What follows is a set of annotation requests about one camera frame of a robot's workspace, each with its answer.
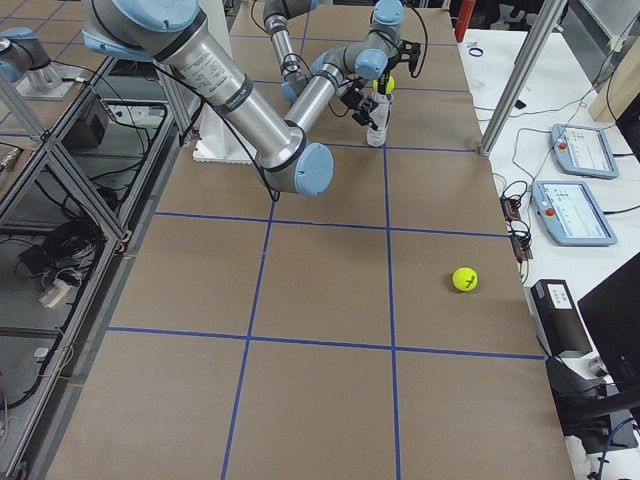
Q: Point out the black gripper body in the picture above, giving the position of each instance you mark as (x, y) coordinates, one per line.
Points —
(382, 85)
(358, 100)

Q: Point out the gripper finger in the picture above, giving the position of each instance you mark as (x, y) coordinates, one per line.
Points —
(362, 113)

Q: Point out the yellow Wilson tennis ball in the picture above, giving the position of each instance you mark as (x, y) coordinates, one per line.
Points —
(387, 83)

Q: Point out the clear tennis ball can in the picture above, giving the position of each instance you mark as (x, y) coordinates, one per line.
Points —
(379, 113)

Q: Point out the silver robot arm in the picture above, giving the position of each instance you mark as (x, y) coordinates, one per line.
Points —
(176, 34)
(287, 45)

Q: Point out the red cylinder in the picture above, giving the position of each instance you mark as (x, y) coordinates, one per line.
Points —
(463, 20)

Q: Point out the far teach pendant tablet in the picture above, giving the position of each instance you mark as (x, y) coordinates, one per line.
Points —
(583, 151)

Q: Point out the teach pendant tablet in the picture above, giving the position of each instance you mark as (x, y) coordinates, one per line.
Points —
(583, 151)
(570, 214)

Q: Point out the near teach pendant tablet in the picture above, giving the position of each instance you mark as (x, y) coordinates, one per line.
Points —
(570, 214)

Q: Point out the black box with label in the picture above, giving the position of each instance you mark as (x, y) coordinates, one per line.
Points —
(561, 324)

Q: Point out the black monitor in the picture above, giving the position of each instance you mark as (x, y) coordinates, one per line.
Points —
(610, 312)

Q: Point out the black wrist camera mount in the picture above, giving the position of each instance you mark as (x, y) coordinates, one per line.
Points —
(409, 53)

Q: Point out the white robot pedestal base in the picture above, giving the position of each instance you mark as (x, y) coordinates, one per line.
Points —
(216, 143)

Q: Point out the aluminium frame post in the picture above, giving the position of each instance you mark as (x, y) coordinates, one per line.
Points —
(526, 59)

